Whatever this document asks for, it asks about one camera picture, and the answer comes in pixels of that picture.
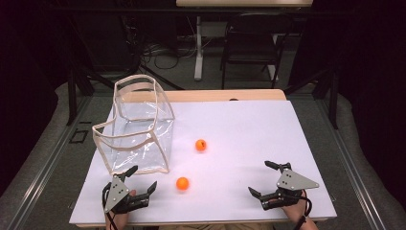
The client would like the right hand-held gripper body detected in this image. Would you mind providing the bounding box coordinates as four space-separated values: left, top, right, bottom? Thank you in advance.
259 169 321 212

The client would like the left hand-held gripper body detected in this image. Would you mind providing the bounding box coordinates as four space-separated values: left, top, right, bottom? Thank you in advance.
102 174 151 216

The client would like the orange ball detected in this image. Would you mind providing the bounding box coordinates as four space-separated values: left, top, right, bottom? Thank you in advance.
175 176 191 192
194 138 208 152

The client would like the clear plastic bag beige trim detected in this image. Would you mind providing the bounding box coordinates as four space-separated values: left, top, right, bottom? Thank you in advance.
91 74 176 176

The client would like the person's left hand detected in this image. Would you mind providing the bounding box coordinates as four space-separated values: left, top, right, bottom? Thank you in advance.
106 189 137 226

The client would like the person's right hand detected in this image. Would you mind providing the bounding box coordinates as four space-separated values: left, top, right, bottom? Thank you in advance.
281 191 309 226

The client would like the white board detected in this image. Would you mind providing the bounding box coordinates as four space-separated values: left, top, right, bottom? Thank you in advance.
69 100 338 225

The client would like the light wooden table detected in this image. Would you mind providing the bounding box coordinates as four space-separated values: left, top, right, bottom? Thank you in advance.
75 88 330 229

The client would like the black metal stand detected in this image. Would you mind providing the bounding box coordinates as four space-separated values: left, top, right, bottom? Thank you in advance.
283 67 340 130
66 65 96 127

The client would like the black chair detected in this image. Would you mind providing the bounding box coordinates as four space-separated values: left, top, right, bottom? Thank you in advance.
219 12 294 91

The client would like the white-legged desk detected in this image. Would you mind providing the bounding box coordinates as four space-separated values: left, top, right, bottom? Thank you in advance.
175 0 314 81

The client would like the left hand-held gripper cable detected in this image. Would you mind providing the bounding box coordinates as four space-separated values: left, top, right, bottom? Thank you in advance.
101 183 119 230

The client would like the hand-held gripper cable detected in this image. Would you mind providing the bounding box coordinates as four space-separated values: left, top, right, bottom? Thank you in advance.
293 189 313 230
101 183 119 230

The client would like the right hand-held gripper cable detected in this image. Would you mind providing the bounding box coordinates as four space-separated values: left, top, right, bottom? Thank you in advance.
293 189 313 230

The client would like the aluminium floor rail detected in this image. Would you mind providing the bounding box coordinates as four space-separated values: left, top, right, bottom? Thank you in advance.
4 95 94 230
319 99 388 230

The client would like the black floor outlet frame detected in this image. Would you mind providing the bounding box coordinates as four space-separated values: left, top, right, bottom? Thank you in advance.
69 127 90 145

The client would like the bundle of floor cables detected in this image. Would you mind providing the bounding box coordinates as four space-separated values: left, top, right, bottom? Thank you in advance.
140 30 199 70

